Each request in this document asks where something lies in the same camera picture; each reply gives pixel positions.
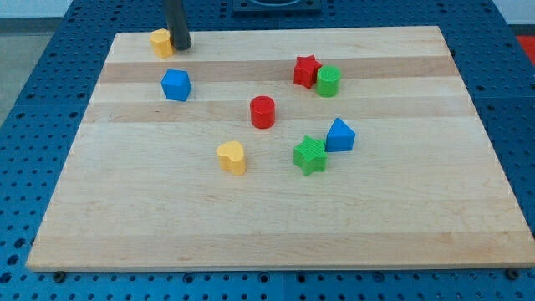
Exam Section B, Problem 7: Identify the yellow heart block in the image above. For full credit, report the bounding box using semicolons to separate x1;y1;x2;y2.
216;140;247;176

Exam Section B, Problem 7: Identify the green star block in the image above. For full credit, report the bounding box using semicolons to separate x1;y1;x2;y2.
293;135;328;176

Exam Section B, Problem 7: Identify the red cylinder block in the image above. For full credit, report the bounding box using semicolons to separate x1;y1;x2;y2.
250;95;276;129

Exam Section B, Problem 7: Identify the light wooden board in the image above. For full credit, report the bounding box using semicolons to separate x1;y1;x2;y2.
27;26;534;272

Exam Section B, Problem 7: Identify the blue triangle block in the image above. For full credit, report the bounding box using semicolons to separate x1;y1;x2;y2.
325;118;356;152

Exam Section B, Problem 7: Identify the red star block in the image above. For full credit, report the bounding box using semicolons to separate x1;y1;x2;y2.
293;54;322;89

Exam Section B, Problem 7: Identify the green cylinder block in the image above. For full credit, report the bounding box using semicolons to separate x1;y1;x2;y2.
316;65;342;97

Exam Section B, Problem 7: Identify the blue cube block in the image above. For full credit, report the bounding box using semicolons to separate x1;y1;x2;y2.
160;69;191;102

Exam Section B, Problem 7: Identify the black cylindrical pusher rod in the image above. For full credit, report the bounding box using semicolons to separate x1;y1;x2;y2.
162;0;191;51

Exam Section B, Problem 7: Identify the yellow pentagon block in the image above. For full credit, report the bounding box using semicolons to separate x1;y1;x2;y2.
150;28;174;59

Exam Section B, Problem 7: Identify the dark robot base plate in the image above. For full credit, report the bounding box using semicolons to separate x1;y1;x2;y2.
231;0;322;15

